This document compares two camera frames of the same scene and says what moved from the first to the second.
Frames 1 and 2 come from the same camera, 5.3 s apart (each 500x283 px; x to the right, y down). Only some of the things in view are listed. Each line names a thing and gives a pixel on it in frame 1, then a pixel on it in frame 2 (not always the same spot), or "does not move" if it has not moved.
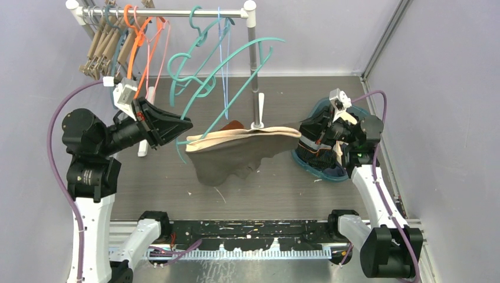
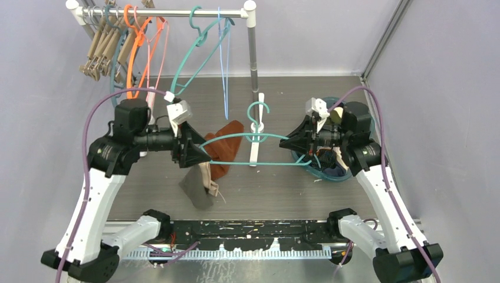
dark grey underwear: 220,155 -> 196,183
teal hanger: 173,75 -> 299,162
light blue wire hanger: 226,109 does not move
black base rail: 248,233 does not move
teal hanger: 121,32 does not move
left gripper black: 163,126 -> 190,154
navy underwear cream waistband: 341,149 does not move
